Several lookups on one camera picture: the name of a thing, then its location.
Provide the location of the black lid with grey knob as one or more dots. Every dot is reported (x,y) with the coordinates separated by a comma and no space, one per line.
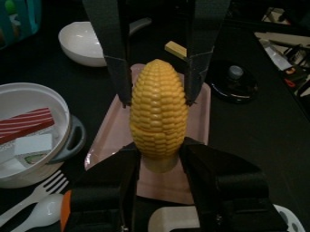
(234,84)

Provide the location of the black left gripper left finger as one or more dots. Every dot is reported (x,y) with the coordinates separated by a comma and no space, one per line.
(101,196)

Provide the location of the orange toy piece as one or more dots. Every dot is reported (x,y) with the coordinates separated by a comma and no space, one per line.
(66,208)

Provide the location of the white toy block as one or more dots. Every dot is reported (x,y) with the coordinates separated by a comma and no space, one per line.
(34,144)

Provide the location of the black device with orange marks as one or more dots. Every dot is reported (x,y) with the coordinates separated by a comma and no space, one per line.
(295,75)

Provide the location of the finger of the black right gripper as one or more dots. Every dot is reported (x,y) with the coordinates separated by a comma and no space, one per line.
(111,45)
(202,45)

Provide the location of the white green toy food piece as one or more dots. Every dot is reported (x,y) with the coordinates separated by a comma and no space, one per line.
(34,157)

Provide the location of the red striped toy bacon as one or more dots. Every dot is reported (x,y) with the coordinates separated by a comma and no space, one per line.
(25,123)

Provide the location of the yellow toy butter block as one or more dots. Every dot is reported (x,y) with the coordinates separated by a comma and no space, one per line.
(176,49)

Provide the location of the yellow corn cob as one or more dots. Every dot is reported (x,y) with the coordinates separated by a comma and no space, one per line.
(160,96)

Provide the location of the white plastic fork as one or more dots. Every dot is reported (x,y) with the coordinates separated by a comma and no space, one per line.
(37,193)

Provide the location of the white plastic spoon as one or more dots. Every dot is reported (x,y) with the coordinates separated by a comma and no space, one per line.
(46,210)

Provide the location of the white plastic board with holes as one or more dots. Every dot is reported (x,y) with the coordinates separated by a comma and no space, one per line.
(288,215)

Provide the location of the small white bowl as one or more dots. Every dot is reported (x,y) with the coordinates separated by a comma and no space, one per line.
(25,93)

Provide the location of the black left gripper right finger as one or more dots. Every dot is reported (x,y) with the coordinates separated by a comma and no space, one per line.
(230,193)

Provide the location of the grey box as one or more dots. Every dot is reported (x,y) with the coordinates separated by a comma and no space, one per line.
(277,54)

